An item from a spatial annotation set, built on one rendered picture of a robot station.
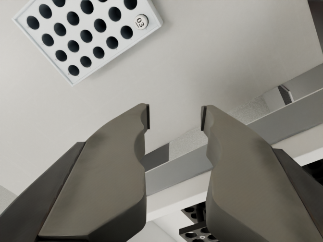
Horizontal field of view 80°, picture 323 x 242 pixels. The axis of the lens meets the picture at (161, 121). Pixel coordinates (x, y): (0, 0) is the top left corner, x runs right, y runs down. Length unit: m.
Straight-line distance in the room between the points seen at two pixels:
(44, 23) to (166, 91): 0.15
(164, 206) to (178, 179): 0.03
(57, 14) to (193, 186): 0.21
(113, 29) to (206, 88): 0.14
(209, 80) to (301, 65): 0.11
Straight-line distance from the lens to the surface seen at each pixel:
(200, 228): 0.22
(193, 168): 0.20
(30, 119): 0.37
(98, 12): 0.22
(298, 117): 0.20
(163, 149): 1.07
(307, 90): 0.49
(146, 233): 0.32
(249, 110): 1.23
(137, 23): 0.20
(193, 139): 1.27
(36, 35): 0.26
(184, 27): 0.25
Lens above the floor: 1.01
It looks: 58 degrees down
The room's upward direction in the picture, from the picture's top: 174 degrees counter-clockwise
